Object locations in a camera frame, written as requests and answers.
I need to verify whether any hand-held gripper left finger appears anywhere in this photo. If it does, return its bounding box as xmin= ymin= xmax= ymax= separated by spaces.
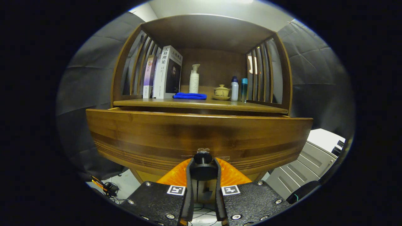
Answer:
xmin=120 ymin=158 xmax=195 ymax=226

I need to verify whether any dark rounded object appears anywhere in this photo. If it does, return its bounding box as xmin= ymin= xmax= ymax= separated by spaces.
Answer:
xmin=286 ymin=180 xmax=321 ymax=204

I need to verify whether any wooden countertop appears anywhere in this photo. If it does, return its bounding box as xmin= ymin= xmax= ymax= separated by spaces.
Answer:
xmin=113 ymin=98 xmax=289 ymax=114

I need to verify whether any wooden drawer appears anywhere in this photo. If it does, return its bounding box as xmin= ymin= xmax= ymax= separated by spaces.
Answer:
xmin=85 ymin=107 xmax=314 ymax=182

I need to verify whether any thin white book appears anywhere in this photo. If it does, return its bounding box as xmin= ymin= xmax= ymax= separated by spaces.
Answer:
xmin=153 ymin=54 xmax=162 ymax=98

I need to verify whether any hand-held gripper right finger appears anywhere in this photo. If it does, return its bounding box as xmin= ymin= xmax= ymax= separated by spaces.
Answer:
xmin=214 ymin=158 xmax=291 ymax=226

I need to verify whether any beige lidded teacup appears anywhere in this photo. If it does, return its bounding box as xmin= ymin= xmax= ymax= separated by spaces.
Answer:
xmin=212 ymin=84 xmax=231 ymax=101

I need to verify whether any white pump bottle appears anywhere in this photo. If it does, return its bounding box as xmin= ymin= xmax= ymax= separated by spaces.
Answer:
xmin=189 ymin=64 xmax=200 ymax=94

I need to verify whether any white portrait book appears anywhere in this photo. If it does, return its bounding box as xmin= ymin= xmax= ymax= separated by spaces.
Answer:
xmin=154 ymin=46 xmax=183 ymax=100

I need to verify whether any wooden cabinet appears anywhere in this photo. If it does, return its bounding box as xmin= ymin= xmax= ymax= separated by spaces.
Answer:
xmin=111 ymin=14 xmax=293 ymax=184

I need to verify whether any white bottle blue cap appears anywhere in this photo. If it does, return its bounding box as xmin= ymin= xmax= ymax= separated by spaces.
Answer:
xmin=231 ymin=76 xmax=239 ymax=102

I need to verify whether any orange black tool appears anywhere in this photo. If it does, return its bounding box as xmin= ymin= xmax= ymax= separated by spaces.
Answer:
xmin=90 ymin=175 xmax=119 ymax=197

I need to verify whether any purple book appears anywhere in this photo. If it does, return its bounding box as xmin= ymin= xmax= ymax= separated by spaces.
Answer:
xmin=143 ymin=55 xmax=157 ymax=99

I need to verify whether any white drawer unit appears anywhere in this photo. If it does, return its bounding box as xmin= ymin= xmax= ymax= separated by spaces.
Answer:
xmin=265 ymin=129 xmax=346 ymax=200

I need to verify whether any blue folded cloth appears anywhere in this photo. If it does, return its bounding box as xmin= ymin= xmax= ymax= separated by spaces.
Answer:
xmin=173 ymin=92 xmax=207 ymax=100

